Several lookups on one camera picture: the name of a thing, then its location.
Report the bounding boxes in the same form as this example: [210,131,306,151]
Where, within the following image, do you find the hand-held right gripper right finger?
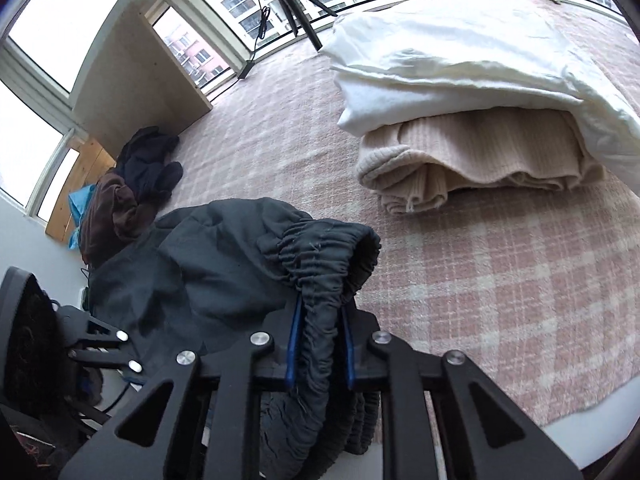
[341,306,585,480]

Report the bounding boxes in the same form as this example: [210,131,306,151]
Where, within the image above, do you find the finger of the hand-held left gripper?
[70,312,131,351]
[67,350,147,387]

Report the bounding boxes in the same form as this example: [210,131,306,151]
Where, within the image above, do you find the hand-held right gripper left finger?
[59,294,306,480]

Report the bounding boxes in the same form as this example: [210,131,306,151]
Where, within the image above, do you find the dark grey pants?
[87,197,383,480]

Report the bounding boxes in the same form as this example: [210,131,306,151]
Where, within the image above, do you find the person's dark jacket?
[0,405,76,480]

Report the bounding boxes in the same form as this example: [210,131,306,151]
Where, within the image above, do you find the brown garment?
[80,172,158,266]

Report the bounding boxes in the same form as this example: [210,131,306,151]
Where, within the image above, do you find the blue cloth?
[67,184,97,251]

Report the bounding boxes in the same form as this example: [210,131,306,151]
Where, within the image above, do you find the orange wooden cabinet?
[45,137,117,241]

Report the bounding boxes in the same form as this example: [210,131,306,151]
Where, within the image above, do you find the pink plaid bed blanket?
[170,0,640,426]

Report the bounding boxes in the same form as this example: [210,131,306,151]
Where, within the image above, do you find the dark navy garment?
[116,126,185,208]

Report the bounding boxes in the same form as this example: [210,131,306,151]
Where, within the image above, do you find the beige knitted blanket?
[355,110,608,215]

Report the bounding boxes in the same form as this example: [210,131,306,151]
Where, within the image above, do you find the beige wooden panel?
[72,10,213,141]

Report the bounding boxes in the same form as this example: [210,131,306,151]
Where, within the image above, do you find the white duvet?
[320,7,640,186]

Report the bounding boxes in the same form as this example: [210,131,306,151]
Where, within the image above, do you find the black tripod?
[260,0,338,52]

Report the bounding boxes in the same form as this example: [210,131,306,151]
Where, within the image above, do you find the black power cable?
[237,0,273,80]

